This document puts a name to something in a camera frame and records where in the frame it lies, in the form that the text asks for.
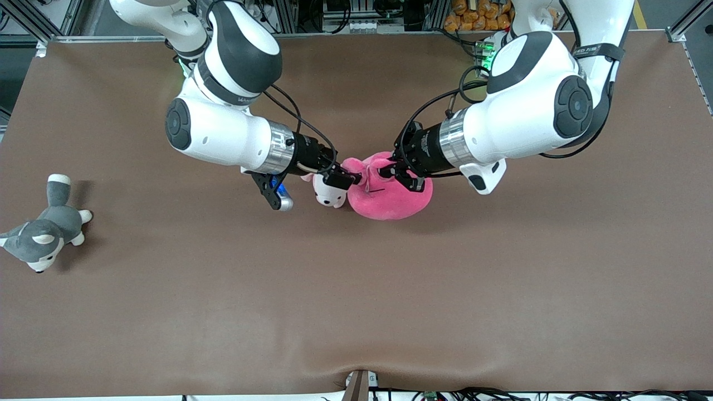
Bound pink round plush toy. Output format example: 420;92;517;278
341;151;433;221

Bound brown table cover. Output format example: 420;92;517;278
0;31;713;399

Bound orange snack bags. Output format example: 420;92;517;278
444;0;514;32

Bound grey white husky plush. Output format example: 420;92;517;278
0;174;94;273

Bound aluminium corner profile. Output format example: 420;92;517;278
666;0;713;43

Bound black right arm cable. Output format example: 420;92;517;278
261;82;339;169

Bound grey metal bracket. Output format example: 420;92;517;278
341;369;379;401

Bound black cable bundle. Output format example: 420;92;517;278
368;387;713;401

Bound aluminium table edge rail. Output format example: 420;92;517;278
0;32;481;44

